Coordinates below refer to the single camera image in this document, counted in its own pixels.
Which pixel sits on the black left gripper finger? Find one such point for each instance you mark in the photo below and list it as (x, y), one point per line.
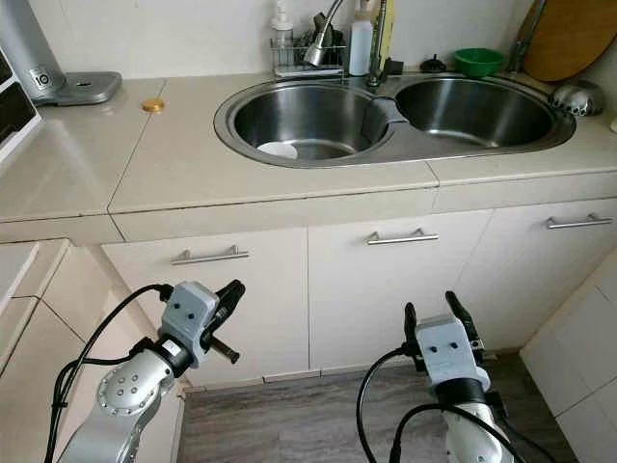
(232, 297)
(225, 352)

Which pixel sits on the round steel strainer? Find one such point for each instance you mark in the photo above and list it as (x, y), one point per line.
(577, 98)

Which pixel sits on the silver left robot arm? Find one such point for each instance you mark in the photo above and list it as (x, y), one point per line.
(125, 395)

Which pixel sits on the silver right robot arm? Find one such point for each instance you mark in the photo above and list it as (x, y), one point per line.
(472, 429)

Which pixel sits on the chrome flexible faucet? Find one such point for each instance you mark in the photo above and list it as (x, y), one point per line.
(320, 46)

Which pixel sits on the green plastic bowl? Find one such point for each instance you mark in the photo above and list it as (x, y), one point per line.
(479, 64)

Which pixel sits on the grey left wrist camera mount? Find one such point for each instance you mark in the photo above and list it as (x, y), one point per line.
(187, 313)

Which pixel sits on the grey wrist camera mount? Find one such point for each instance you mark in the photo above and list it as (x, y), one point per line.
(187, 313)
(445, 347)

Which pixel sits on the black dish brush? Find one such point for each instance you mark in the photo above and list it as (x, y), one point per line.
(320, 25)

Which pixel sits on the black and white oven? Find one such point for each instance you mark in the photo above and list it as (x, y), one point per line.
(14, 111)

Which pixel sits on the cream side cabinet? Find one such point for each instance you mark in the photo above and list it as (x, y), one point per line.
(29, 328)

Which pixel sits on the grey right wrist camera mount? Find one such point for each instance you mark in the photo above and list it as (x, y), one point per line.
(445, 347)

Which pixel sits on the yellow bottle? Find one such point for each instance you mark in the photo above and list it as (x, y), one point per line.
(388, 24)

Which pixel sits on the black sink stopper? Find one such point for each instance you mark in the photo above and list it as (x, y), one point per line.
(433, 67)

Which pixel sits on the stainless steel double sink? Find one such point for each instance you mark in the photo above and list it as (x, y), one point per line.
(395, 145)

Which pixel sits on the round wooden cutting board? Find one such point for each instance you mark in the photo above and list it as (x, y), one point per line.
(574, 39)

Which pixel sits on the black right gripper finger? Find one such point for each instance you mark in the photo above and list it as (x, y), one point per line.
(411, 328)
(461, 311)

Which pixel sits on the clear soap pump bottle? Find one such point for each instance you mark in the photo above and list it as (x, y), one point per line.
(281, 24)

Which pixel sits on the white plate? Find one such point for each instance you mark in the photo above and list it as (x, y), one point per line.
(278, 151)

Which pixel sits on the cream cabinet door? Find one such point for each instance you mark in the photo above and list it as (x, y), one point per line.
(357, 299)
(270, 309)
(530, 280)

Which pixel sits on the gold jar lid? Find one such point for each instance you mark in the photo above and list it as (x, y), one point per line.
(152, 105)

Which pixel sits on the white detergent bottle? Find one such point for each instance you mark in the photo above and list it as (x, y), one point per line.
(361, 46)

